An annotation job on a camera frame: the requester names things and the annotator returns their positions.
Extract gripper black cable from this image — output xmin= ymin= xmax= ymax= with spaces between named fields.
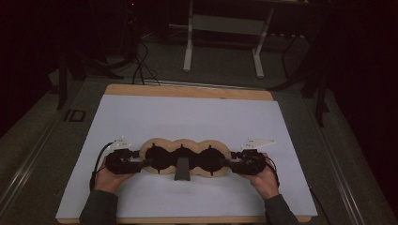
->
xmin=89 ymin=142 xmax=115 ymax=192
xmin=265 ymin=155 xmax=333 ymax=225

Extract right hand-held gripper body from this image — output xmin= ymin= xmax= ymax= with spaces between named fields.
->
xmin=230 ymin=137 xmax=277 ymax=176

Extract metal floor rail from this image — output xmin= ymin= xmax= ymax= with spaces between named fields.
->
xmin=318 ymin=125 xmax=368 ymax=225
xmin=0 ymin=118 xmax=62 ymax=217

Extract black tripod legs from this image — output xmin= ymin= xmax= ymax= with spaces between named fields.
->
xmin=67 ymin=51 xmax=126 ymax=81

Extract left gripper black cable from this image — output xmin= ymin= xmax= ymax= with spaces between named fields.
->
xmin=89 ymin=142 xmax=115 ymax=192

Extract white metal desk frame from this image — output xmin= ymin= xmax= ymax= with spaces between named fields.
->
xmin=182 ymin=0 xmax=277 ymax=80

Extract wooden triple round photo frame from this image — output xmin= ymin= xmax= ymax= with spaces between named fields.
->
xmin=138 ymin=137 xmax=234 ymax=182

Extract white table sheet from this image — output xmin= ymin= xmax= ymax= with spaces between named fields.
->
xmin=55 ymin=94 xmax=318 ymax=219

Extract black floor cables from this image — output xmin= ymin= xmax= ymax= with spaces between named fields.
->
xmin=130 ymin=39 xmax=162 ymax=87

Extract black metal stand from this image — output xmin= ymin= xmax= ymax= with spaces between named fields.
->
xmin=55 ymin=51 xmax=69 ymax=111
xmin=314 ymin=69 xmax=330 ymax=128

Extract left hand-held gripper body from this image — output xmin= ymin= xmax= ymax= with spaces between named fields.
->
xmin=104 ymin=136 xmax=144 ymax=176

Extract wooden table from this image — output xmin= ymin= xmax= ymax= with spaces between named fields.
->
xmin=55 ymin=83 xmax=313 ymax=225

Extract person's right hand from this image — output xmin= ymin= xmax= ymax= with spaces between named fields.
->
xmin=238 ymin=152 xmax=280 ymax=202

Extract person's left hand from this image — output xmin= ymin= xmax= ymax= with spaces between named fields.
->
xmin=93 ymin=169 xmax=138 ymax=197

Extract black floor plate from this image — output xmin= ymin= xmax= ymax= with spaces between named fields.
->
xmin=63 ymin=109 xmax=87 ymax=123

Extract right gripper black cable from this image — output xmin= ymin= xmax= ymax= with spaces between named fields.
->
xmin=265 ymin=155 xmax=333 ymax=225

